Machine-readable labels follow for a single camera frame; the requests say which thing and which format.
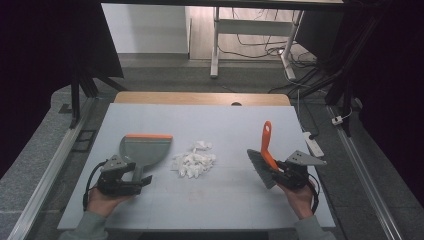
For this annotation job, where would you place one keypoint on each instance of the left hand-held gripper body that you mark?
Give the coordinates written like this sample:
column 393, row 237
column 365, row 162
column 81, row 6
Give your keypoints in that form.
column 115, row 164

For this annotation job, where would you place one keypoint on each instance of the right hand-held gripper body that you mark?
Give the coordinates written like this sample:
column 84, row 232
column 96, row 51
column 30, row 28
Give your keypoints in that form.
column 300, row 170

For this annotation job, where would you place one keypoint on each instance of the grey dustpan with orange edge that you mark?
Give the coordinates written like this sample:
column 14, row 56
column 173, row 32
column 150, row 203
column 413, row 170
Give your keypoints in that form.
column 145, row 150

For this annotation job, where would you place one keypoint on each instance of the pile of white paper scraps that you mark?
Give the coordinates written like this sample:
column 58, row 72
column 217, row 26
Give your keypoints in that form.
column 193, row 161

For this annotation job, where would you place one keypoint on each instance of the person's right hand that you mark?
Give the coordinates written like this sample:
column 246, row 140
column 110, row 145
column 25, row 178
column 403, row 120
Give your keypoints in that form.
column 298, row 200

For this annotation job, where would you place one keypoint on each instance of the person's left hand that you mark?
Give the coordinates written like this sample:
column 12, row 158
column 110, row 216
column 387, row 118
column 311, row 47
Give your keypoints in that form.
column 101, row 201

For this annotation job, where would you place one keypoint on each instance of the white power strip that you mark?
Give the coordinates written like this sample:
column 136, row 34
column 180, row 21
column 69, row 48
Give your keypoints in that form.
column 313, row 145

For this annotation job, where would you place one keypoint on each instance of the small white adapter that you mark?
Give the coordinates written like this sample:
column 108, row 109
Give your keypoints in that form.
column 337, row 120

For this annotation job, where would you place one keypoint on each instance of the black metal stand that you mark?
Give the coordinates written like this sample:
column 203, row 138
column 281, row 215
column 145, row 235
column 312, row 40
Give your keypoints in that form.
column 75, row 100
column 346, row 83

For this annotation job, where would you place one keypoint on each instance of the wooden table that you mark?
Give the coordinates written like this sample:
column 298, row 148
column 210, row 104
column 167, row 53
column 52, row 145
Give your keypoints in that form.
column 200, row 99

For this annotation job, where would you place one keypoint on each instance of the black curtain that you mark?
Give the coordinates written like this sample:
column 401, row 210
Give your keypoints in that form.
column 393, row 83
column 36, row 66

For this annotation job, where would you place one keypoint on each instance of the aluminium rail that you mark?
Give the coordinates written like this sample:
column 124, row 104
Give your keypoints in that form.
column 363, row 173
column 50, row 173

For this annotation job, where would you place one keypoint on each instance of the white desk frame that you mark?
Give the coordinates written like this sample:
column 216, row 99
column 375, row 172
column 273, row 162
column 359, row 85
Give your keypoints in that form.
column 253, row 26

